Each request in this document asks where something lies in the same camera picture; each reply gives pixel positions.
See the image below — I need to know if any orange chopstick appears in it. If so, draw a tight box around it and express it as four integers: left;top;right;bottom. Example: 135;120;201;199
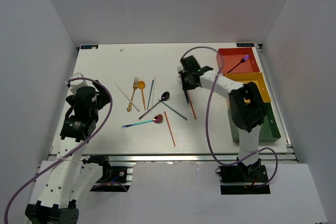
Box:
164;111;176;147
188;94;197;120

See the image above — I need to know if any clear white chopstick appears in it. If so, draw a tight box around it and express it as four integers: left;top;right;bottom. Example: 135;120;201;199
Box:
150;76;156;106

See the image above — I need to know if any dark teal chopstick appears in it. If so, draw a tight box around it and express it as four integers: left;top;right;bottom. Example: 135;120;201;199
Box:
161;101;188;121

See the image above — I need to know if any gold fork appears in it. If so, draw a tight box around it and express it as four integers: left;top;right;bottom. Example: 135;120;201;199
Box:
127;77;139;112

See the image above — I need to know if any purple fork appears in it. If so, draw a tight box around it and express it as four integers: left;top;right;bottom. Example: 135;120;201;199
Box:
227;55;250;73

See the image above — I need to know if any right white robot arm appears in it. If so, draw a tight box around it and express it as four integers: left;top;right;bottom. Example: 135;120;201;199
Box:
179;56;267;182

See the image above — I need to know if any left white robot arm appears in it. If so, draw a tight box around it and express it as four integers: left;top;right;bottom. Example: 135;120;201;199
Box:
25;77;113;223

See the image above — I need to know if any black spoon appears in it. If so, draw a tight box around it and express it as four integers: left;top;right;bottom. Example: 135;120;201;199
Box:
139;91;170;120

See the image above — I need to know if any red container box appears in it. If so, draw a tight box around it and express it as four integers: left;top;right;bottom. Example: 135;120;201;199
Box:
216;47;260;74

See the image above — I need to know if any orange spoon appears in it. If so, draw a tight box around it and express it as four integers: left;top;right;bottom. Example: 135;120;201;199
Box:
138;81;146;110

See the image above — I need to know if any right blue table label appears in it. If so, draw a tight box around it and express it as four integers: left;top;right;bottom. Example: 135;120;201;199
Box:
236;42;255;47

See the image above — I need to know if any blue table label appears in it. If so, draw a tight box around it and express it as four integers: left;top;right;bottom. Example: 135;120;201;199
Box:
80;45;99;50
236;42;255;47

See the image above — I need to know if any iridescent rainbow spoon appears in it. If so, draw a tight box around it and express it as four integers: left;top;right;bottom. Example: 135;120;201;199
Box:
121;114;163;129

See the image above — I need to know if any yellow container box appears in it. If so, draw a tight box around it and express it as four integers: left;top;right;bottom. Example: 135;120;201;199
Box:
225;72;271;103

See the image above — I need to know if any left blue table label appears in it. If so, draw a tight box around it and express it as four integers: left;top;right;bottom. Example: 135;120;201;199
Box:
80;45;99;50

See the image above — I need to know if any green container box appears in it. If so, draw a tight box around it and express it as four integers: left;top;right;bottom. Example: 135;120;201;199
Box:
228;103;281;143

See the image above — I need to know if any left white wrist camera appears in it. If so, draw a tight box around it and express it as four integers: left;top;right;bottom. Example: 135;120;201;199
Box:
65;72;87;92

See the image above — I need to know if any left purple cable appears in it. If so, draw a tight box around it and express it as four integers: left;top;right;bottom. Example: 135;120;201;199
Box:
3;78;113;224

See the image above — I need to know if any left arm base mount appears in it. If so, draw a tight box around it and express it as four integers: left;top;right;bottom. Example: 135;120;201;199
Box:
81;155;133;192

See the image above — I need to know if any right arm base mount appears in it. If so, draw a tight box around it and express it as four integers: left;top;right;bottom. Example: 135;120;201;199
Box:
215;165;271;195

